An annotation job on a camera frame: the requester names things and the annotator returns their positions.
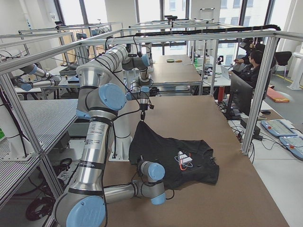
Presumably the black t-shirt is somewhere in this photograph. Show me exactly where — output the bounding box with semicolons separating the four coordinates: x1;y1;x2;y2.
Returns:
129;121;219;189

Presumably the striped aluminium workbench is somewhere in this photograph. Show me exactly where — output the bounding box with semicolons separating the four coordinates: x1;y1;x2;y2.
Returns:
0;99;78;207

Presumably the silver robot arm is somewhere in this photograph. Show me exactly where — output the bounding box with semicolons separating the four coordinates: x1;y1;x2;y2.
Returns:
53;63;166;227
76;44;153;121

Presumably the robot teach pendant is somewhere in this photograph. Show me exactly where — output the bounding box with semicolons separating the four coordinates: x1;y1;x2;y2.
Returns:
261;120;297;137

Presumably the person in black jacket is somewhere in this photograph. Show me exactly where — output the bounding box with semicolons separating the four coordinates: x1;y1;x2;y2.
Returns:
228;50;263;88

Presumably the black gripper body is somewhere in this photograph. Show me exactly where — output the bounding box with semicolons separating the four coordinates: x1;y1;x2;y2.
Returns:
140;104;154;121

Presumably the aluminium cage frame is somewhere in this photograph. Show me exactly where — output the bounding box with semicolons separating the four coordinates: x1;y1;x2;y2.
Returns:
0;22;282;206

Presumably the black monitor on desk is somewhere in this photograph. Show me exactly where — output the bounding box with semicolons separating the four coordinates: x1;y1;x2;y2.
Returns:
225;74;253;120

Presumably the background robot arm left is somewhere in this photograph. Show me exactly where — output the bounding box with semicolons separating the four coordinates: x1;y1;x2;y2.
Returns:
10;63;154;121

